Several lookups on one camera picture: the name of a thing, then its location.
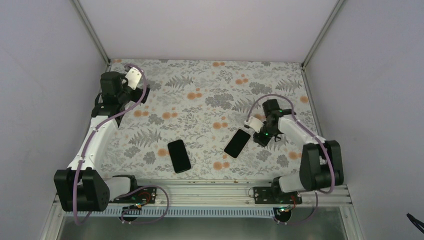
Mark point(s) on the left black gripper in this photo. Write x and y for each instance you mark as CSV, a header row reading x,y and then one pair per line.
x,y
139,92

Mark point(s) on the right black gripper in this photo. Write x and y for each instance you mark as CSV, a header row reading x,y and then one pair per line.
x,y
263,142

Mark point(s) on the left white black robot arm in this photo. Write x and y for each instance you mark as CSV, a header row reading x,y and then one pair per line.
x,y
80,187

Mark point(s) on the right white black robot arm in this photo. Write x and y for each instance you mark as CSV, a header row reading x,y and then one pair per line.
x,y
321,166

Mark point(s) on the black phone on mat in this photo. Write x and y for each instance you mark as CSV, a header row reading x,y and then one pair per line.
x,y
179,156

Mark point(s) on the floral patterned table mat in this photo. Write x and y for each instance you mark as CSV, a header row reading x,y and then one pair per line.
x,y
203,103

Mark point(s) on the black object at edge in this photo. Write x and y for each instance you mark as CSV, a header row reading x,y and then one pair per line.
x,y
416,222

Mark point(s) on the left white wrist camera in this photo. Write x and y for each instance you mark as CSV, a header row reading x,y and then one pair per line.
x,y
133,77

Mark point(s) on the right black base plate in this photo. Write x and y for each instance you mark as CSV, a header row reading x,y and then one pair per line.
x,y
274,196

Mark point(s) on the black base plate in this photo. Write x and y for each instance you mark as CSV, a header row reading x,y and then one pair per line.
x,y
274,196
146,195

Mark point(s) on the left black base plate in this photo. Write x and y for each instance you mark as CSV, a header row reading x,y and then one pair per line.
x,y
146,195

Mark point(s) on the aluminium rail frame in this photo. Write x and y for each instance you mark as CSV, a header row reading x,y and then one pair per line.
x,y
215,210

